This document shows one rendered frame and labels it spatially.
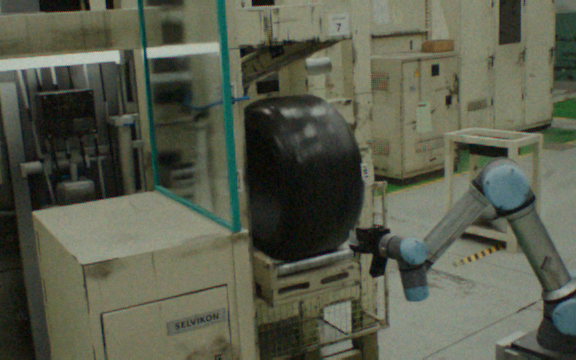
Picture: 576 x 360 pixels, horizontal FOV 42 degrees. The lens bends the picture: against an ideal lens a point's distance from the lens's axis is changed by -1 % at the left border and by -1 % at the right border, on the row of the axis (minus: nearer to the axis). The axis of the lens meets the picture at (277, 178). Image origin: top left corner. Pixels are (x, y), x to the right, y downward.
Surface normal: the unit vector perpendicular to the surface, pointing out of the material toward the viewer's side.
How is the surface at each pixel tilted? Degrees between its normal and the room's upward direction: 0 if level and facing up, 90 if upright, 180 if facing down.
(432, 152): 90
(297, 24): 90
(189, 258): 90
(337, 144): 59
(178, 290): 90
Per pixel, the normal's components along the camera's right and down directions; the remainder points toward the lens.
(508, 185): -0.25, 0.11
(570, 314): -0.13, 0.34
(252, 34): 0.48, 0.17
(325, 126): 0.30, -0.55
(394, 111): -0.77, 0.18
